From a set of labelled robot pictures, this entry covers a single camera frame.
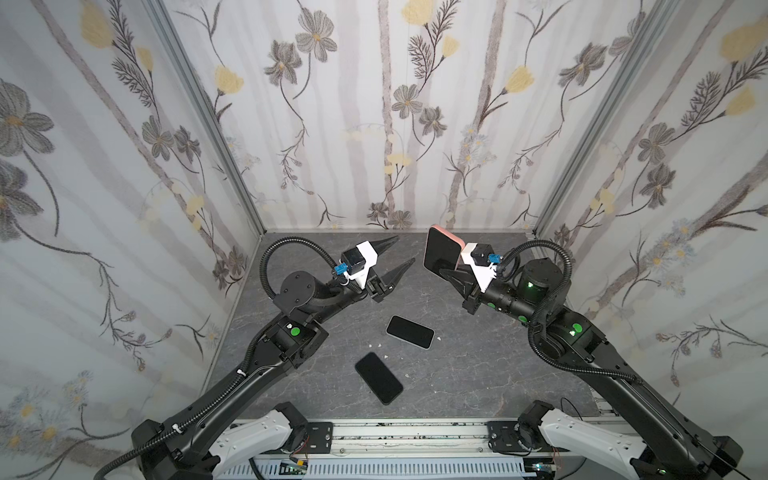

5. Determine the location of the black smartphone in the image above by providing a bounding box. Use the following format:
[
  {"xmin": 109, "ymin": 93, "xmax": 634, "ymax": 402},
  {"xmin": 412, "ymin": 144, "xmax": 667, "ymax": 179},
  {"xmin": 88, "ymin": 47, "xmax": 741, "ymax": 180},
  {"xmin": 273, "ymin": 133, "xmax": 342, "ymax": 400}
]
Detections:
[{"xmin": 423, "ymin": 226, "xmax": 463, "ymax": 276}]

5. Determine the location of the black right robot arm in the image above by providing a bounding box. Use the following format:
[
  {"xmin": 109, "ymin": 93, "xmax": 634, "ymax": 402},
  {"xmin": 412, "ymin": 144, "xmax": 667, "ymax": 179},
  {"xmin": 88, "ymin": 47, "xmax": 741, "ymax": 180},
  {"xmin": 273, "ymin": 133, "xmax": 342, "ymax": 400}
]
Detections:
[{"xmin": 435, "ymin": 249, "xmax": 743, "ymax": 479}]

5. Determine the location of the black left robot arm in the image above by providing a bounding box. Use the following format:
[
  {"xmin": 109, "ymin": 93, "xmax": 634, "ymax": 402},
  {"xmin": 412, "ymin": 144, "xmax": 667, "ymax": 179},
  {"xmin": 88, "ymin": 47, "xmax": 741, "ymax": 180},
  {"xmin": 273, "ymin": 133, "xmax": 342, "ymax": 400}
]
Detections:
[{"xmin": 128, "ymin": 236, "xmax": 412, "ymax": 479}]

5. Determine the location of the phone in white case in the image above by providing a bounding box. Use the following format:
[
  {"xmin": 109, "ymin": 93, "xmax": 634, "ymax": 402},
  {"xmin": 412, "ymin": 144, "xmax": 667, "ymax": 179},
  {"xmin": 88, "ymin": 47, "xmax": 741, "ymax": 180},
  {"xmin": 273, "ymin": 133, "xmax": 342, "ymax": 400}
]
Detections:
[{"xmin": 386, "ymin": 315, "xmax": 435, "ymax": 350}]

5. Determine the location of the phone in black case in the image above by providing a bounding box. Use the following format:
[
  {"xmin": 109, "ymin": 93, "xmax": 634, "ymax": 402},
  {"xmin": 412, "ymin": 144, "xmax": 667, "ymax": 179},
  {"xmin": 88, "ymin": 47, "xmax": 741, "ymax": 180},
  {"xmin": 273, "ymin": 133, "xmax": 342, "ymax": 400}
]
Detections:
[{"xmin": 354, "ymin": 352, "xmax": 404, "ymax": 405}]

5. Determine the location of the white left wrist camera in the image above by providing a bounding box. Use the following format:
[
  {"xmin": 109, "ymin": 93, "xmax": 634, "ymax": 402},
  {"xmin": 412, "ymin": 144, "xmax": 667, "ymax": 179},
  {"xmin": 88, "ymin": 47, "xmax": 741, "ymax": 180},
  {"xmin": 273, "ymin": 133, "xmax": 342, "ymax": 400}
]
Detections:
[{"xmin": 333, "ymin": 241, "xmax": 378, "ymax": 289}]

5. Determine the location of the right black corrugated cable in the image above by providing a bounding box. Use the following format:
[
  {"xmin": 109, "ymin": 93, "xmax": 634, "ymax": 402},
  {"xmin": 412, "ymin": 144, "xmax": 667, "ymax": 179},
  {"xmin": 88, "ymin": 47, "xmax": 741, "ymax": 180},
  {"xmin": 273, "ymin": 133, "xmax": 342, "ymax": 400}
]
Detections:
[{"xmin": 500, "ymin": 239, "xmax": 574, "ymax": 289}]

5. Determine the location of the black corrugated cable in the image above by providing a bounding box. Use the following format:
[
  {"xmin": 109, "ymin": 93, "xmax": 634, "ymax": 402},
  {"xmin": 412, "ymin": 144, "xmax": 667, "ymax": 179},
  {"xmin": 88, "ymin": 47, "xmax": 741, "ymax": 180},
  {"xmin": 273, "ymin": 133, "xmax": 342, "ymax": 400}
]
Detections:
[
  {"xmin": 259, "ymin": 236, "xmax": 340, "ymax": 301},
  {"xmin": 500, "ymin": 239, "xmax": 574, "ymax": 289}
]

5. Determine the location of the left black corrugated cable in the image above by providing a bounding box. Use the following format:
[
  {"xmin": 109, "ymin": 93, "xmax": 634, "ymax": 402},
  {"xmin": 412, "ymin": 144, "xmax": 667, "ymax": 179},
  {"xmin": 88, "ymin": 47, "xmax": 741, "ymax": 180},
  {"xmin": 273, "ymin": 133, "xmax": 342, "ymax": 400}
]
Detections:
[{"xmin": 259, "ymin": 236, "xmax": 340, "ymax": 301}]

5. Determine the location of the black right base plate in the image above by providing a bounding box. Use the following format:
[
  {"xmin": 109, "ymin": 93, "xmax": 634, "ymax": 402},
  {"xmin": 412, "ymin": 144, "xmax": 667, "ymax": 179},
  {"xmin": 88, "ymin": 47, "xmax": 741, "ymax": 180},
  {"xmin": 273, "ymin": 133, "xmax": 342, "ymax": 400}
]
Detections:
[{"xmin": 486, "ymin": 420, "xmax": 526, "ymax": 455}]

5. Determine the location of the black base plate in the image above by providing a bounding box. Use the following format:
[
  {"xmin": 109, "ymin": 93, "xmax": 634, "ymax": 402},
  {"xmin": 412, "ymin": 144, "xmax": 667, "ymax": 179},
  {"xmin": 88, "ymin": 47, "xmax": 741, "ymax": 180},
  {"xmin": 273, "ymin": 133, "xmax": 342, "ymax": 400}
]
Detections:
[
  {"xmin": 486, "ymin": 420, "xmax": 526, "ymax": 455},
  {"xmin": 298, "ymin": 422, "xmax": 334, "ymax": 455}
]

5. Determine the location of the aluminium mounting rail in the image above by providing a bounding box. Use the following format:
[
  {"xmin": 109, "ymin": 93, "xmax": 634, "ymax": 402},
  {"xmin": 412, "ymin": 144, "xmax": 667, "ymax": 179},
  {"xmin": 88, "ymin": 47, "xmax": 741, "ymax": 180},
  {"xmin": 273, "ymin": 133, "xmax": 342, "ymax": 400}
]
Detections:
[{"xmin": 215, "ymin": 418, "xmax": 649, "ymax": 480}]

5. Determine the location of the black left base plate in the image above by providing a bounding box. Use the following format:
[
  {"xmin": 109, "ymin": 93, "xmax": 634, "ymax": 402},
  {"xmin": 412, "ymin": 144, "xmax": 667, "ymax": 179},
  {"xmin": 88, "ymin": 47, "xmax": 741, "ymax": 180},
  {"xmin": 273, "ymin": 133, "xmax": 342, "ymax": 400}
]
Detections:
[{"xmin": 298, "ymin": 422, "xmax": 334, "ymax": 455}]

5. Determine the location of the white perforated cable duct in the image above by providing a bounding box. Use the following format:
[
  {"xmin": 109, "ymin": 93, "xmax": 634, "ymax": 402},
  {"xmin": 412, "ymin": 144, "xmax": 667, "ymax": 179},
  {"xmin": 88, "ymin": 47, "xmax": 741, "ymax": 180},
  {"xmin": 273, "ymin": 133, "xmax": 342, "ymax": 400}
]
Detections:
[{"xmin": 222, "ymin": 457, "xmax": 536, "ymax": 479}]

